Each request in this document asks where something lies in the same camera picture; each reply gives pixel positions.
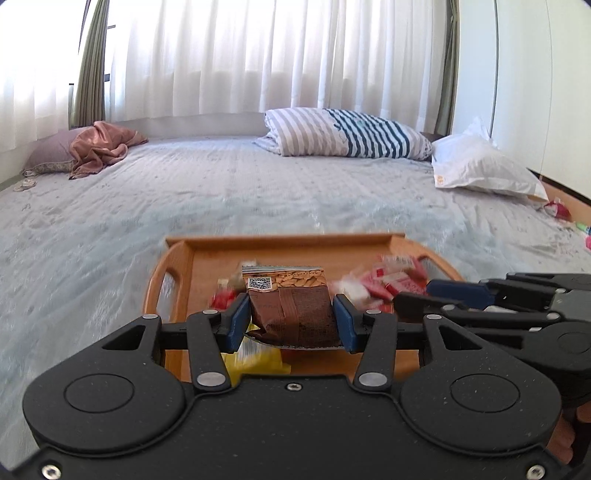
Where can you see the red cracker snack pack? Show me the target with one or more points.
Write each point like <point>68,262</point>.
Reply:
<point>226,292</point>

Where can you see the white sheer curtain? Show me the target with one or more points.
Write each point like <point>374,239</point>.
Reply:
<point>188,58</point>

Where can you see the green drape curtain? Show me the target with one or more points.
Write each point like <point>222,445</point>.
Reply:
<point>87,100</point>

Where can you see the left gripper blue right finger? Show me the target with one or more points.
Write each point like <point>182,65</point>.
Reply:
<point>373,334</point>

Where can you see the white wardrobe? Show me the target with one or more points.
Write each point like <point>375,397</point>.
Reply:
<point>524,71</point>

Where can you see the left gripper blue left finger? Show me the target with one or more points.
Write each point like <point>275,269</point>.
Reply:
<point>210,333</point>

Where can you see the mauve pillow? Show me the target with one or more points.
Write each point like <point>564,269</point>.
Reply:
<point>53,154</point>

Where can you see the striped blue white pillow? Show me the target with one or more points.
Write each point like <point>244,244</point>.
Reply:
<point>326,132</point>

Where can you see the light blue bed sheet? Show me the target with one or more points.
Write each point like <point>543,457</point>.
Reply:
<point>76,255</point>

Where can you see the red clear biscuit packet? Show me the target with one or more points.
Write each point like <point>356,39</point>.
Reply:
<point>375,286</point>

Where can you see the wooden serving tray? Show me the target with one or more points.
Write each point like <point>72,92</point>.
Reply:
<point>196,265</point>

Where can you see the pink crumpled blanket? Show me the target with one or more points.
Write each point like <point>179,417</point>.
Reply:
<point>101,145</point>

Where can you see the yellow snack packet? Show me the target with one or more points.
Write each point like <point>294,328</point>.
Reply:
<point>254,358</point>

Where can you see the brown almond snack packet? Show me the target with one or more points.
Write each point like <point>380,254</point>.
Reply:
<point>291,306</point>

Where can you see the person's right hand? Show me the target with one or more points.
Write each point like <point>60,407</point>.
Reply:
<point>560,443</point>

